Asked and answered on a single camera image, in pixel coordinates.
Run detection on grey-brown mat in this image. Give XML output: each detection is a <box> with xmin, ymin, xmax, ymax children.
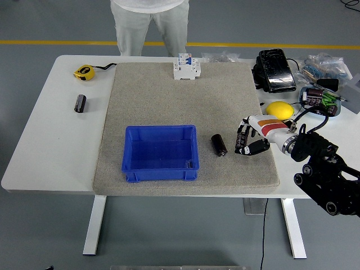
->
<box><xmin>92</xmin><ymin>61</ymin><xmax>281</xmax><ymax>195</ymax></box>

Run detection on blue plastic box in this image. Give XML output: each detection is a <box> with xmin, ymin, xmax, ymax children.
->
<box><xmin>120</xmin><ymin>124</ymin><xmax>200</xmax><ymax>183</ymax></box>

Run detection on thin black pen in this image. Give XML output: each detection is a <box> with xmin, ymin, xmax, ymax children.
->
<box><xmin>311</xmin><ymin>81</ymin><xmax>349</xmax><ymax>102</ymax></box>

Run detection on clear bags with blue parts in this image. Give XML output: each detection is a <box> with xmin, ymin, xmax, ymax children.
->
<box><xmin>295</xmin><ymin>52</ymin><xmax>354</xmax><ymax>85</ymax></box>

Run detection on clear bag of metal parts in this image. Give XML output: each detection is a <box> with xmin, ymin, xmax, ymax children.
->
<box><xmin>201</xmin><ymin>50</ymin><xmax>240</xmax><ymax>63</ymax></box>

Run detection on white circuit breaker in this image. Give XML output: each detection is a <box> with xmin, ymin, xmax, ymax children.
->
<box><xmin>172</xmin><ymin>53</ymin><xmax>202</xmax><ymax>82</ymax></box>

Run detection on grey metal plate under table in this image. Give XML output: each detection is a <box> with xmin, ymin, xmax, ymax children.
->
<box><xmin>243</xmin><ymin>198</ymin><xmax>268</xmax><ymax>216</ymax></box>

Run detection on yellow tape measure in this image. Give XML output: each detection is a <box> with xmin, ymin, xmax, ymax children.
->
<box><xmin>73</xmin><ymin>63</ymin><xmax>118</xmax><ymax>82</ymax></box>

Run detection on dark battery with white print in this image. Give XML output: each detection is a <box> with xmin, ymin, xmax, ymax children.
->
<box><xmin>235</xmin><ymin>131</ymin><xmax>249</xmax><ymax>154</ymax></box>

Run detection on plain black battery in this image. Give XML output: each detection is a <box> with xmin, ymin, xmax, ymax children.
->
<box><xmin>210</xmin><ymin>133</ymin><xmax>228</xmax><ymax>158</ymax></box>

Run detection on dark capacitor with white print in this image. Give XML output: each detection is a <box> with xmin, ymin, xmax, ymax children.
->
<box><xmin>304</xmin><ymin>97</ymin><xmax>321</xmax><ymax>110</ymax></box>

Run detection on black cable loop on floor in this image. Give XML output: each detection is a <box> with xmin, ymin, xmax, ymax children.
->
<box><xmin>340</xmin><ymin>0</ymin><xmax>360</xmax><ymax>12</ymax></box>

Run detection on white table leg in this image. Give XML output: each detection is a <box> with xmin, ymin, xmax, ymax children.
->
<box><xmin>82</xmin><ymin>194</ymin><xmax>107</xmax><ymax>256</ymax></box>
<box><xmin>280</xmin><ymin>198</ymin><xmax>308</xmax><ymax>259</ymax></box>

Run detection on grey box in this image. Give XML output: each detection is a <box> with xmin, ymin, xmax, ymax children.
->
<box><xmin>341</xmin><ymin>73</ymin><xmax>360</xmax><ymax>115</ymax></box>

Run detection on light blue bowl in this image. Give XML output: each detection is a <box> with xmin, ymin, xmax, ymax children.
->
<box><xmin>298</xmin><ymin>85</ymin><xmax>343</xmax><ymax>120</ymax></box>

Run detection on person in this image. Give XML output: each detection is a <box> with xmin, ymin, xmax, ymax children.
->
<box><xmin>110</xmin><ymin>0</ymin><xmax>190</xmax><ymax>57</ymax></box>

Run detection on brown capacitor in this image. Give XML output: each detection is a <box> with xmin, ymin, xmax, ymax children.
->
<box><xmin>306</xmin><ymin>87</ymin><xmax>324</xmax><ymax>98</ymax></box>

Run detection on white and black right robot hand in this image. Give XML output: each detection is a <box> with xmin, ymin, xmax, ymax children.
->
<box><xmin>235</xmin><ymin>114</ymin><xmax>296</xmax><ymax>156</ymax></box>

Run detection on small black box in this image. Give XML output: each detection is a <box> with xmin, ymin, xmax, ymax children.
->
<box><xmin>317</xmin><ymin>78</ymin><xmax>340</xmax><ymax>92</ymax></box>

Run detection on black glossy foot pedal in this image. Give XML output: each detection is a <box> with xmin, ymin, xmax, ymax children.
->
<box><xmin>251</xmin><ymin>48</ymin><xmax>298</xmax><ymax>93</ymax></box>

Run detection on green plastic parts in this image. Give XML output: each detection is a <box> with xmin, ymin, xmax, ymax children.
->
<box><xmin>319</xmin><ymin>93</ymin><xmax>338</xmax><ymax>108</ymax></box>

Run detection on dark battery with brown stripe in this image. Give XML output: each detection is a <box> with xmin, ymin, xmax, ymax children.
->
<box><xmin>73</xmin><ymin>94</ymin><xmax>87</xmax><ymax>114</ymax></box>

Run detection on yellow lemon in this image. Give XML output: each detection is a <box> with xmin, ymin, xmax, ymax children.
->
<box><xmin>265</xmin><ymin>101</ymin><xmax>295</xmax><ymax>122</ymax></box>

